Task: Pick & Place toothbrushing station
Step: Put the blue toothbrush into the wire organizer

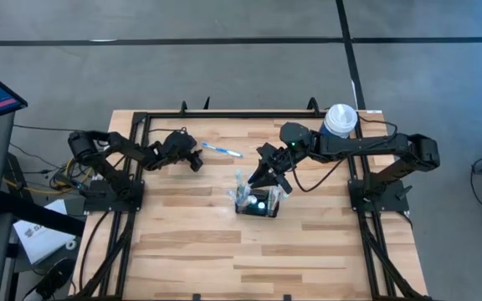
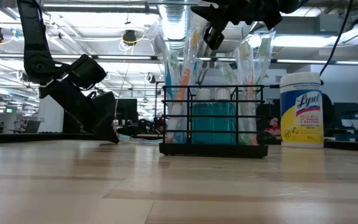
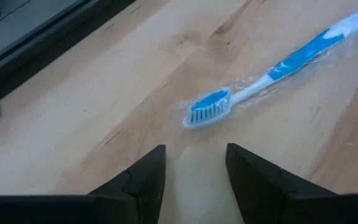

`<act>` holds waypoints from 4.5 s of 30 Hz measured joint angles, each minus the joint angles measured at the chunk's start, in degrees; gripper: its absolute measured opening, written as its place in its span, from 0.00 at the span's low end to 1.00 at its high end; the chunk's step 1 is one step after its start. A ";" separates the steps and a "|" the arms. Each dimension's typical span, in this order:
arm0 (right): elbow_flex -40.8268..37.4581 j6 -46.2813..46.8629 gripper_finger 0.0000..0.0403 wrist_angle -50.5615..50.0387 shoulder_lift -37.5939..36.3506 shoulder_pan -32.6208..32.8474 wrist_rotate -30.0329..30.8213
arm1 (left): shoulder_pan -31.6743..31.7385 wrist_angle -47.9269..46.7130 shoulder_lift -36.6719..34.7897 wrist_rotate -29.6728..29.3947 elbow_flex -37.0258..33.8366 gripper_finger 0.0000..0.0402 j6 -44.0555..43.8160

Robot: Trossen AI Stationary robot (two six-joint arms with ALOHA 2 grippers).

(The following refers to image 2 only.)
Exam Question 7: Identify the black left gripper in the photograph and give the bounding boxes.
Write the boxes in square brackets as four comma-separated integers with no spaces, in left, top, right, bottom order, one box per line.
[39,79,120,144]

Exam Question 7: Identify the teal toothbrush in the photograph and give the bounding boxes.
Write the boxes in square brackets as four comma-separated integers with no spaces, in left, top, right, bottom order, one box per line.
[165,46,182,144]

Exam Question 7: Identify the person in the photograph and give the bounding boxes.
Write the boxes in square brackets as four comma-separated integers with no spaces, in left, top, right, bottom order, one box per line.
[262,116,282,139]
[152,115,167,134]

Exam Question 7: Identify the long black right arm cable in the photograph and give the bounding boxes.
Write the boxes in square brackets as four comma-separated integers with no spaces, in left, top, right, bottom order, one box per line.
[318,0,354,77]

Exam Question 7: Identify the grey laptop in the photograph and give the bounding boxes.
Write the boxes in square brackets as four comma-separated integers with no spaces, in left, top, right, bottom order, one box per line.
[25,120,42,134]

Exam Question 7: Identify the teal mouthwash bottle white cap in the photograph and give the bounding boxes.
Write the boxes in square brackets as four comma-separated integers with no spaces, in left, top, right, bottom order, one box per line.
[191,88,214,146]
[212,88,237,146]

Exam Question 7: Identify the black computer monitor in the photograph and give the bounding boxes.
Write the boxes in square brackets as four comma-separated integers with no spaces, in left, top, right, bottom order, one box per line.
[333,102,358,121]
[116,98,139,121]

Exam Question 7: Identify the silver ceiling air duct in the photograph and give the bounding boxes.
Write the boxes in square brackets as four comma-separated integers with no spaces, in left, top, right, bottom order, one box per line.
[158,2,193,57]

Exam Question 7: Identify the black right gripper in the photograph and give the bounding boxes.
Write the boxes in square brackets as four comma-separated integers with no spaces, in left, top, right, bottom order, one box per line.
[191,0,283,50]

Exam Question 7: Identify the Lysol wipes canister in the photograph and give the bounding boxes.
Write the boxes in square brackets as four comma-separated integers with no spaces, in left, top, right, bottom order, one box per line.
[279,72,325,149]

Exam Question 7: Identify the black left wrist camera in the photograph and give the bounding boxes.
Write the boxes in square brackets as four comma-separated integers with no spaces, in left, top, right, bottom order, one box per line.
[69,54,108,91]

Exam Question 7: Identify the long ceiling light strip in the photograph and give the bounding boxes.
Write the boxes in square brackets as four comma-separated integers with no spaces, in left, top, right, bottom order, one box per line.
[0,52,358,66]

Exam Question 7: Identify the black wire caddy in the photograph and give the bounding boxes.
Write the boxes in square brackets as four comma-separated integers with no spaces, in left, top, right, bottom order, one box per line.
[158,84,269,159]

